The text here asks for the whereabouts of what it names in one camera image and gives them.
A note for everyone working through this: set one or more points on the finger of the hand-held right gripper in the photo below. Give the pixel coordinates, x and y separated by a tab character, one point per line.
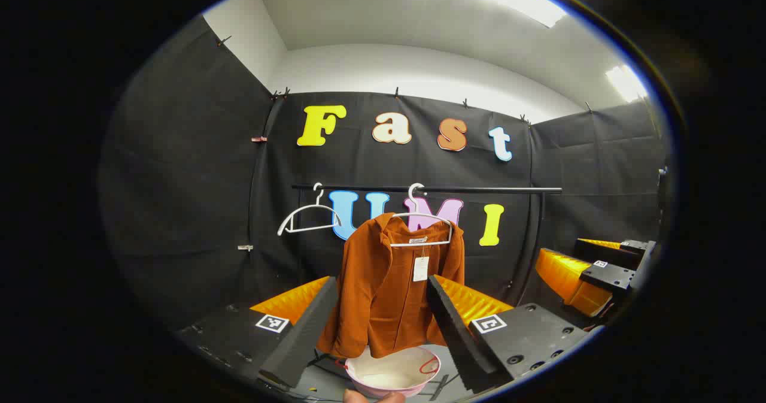
604	251
607	276

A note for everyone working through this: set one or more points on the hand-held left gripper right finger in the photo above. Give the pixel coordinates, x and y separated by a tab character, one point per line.
458	337

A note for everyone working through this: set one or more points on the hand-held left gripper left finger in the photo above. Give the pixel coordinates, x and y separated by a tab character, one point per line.
299	343

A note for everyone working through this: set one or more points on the white pink-rimmed laundry hamper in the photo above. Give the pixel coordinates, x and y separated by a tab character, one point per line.
389	372

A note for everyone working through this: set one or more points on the white clothes hanger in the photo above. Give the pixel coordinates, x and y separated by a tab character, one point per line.
419	244
311	229

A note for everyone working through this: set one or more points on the black clothes rack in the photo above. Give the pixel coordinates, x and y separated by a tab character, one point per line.
419	188

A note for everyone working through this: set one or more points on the black backdrop cloth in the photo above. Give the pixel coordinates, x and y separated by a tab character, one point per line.
179	181

